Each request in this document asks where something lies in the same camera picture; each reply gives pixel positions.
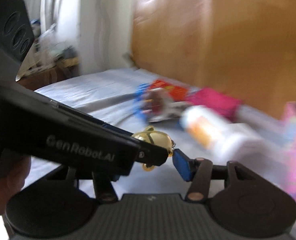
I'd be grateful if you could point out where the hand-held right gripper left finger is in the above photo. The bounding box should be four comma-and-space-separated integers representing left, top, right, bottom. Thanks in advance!
47, 165, 120, 203

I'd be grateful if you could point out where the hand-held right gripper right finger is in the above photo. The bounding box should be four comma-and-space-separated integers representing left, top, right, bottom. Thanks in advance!
172, 149, 260, 202

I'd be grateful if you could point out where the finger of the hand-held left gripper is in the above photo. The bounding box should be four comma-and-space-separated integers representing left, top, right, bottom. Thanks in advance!
101, 122, 136, 138
135, 142, 175, 167

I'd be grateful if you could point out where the blue polka-dot bow headband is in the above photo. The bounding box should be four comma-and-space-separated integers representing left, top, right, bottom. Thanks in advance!
134, 83, 153, 123

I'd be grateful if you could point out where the red cardboard box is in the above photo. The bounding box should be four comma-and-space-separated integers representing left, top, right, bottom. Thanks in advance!
152, 79, 190, 102

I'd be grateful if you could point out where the pink packet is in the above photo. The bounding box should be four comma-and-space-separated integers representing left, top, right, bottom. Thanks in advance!
187, 87, 242, 118

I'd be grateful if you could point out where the person's left hand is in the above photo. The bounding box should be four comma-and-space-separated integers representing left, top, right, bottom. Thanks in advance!
0, 150, 32, 217

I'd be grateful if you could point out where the light purple bed sheet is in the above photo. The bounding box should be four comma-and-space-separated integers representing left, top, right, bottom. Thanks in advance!
23, 67, 296, 240

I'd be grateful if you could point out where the white bottle with orange label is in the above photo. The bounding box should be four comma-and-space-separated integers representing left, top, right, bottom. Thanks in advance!
180, 105, 260, 161

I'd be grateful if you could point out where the dark red round object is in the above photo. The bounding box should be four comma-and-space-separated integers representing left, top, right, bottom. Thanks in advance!
142, 90, 174, 117

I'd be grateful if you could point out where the wooden side table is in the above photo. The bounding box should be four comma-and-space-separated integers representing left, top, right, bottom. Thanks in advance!
16, 62, 80, 92

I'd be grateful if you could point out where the white curtain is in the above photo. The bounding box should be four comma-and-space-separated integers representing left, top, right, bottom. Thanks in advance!
39, 0, 83, 46

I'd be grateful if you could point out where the wooden headboard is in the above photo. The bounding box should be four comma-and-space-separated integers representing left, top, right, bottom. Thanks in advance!
131, 0, 296, 120

